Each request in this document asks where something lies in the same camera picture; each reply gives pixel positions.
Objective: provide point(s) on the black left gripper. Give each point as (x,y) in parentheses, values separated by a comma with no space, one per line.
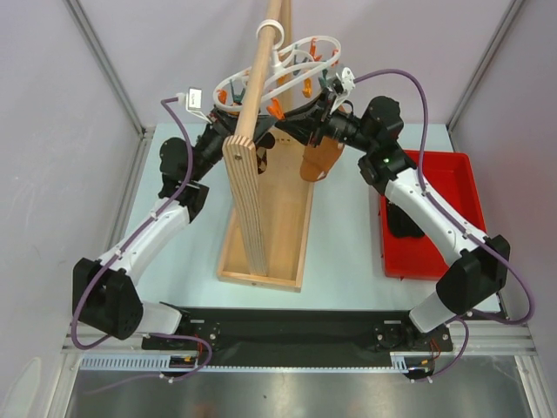
(222,122)

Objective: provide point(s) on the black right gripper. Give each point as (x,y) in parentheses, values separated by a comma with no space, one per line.
(322,115)

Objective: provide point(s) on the argyle sock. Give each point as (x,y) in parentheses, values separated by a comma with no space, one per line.
(263,157)

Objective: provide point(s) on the brown orange sock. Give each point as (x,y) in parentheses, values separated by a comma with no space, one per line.
(318,161)

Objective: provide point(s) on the white round clip hanger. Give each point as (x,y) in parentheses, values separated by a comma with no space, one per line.
(276,69)

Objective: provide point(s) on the black striped sock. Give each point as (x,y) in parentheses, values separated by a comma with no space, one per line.
(400,224)

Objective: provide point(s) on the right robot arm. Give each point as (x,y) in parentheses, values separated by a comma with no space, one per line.
(477,263)

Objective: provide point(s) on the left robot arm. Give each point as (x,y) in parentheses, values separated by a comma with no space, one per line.
(104,294)

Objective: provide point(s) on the wooden rack stand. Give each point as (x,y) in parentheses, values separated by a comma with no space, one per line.
(265,243)

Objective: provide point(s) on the red plastic bin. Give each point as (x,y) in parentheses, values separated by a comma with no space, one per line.
(442,200)

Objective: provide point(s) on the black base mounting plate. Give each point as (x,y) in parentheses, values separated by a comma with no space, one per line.
(301,338)

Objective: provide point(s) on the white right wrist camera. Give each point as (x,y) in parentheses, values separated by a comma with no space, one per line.
(341,85)

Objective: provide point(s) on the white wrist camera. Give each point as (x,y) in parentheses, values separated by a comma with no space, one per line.
(341,85)
(192,102)

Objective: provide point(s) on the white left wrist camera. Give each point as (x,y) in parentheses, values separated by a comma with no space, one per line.
(192,102)

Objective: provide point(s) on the aluminium frame rail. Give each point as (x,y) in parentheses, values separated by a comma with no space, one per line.
(475,338)

